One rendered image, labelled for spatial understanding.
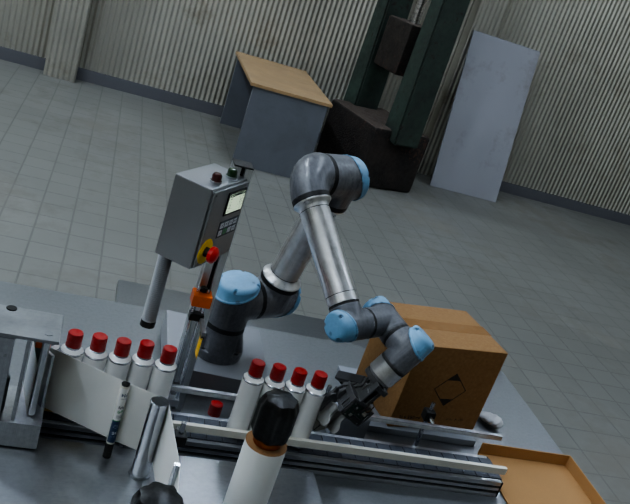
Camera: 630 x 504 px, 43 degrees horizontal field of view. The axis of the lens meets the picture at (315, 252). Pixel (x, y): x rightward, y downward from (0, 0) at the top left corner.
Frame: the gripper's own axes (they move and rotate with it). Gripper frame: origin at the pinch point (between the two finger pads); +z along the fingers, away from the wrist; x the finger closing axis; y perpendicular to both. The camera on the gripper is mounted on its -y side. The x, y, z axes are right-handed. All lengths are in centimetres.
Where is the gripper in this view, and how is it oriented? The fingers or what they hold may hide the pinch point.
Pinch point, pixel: (316, 424)
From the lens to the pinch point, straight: 202.8
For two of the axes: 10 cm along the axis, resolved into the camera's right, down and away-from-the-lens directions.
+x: 6.5, 6.2, 4.4
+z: -7.3, 6.7, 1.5
